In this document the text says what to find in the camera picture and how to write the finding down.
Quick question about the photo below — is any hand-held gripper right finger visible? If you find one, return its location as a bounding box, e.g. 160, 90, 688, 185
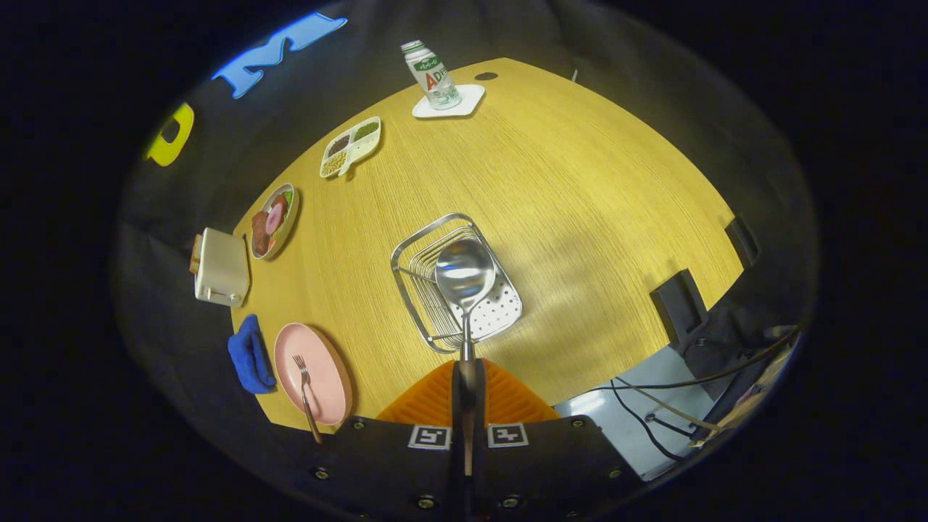
470, 360, 647, 522

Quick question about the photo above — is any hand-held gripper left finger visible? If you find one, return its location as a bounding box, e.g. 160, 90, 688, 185
289, 360, 465, 522

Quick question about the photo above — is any silver spoon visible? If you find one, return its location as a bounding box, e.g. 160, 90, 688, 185
435, 239, 497, 478

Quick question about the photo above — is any silver fork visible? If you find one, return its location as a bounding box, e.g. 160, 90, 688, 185
293, 354, 324, 444

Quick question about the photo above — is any pink round plate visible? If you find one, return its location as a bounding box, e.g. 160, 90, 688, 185
273, 322, 354, 427

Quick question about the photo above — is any blue towel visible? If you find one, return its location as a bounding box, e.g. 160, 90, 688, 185
227, 314, 277, 395

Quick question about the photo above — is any large black table clamp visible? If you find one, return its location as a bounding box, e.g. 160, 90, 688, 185
650, 268, 710, 347

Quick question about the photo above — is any grey oval food plate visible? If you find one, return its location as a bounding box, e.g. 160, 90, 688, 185
249, 183, 300, 260

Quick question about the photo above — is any white divided dish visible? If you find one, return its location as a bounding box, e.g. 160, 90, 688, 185
320, 116, 383, 180

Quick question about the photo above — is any white toaster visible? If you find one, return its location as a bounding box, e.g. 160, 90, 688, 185
190, 227, 251, 307

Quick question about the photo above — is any white square coaster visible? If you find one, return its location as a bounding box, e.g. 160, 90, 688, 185
412, 84, 486, 119

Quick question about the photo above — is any small black table clamp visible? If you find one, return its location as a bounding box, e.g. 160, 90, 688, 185
725, 216, 762, 269

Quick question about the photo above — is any white green drink bottle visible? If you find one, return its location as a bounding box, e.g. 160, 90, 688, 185
401, 40, 463, 111

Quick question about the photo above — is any metal wire basket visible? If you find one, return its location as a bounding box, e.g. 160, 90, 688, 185
390, 212, 523, 355

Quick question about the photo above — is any looped black cable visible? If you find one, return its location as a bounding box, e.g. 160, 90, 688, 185
609, 378, 686, 463

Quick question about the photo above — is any beige cable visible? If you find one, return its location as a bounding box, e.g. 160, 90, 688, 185
620, 377, 718, 436

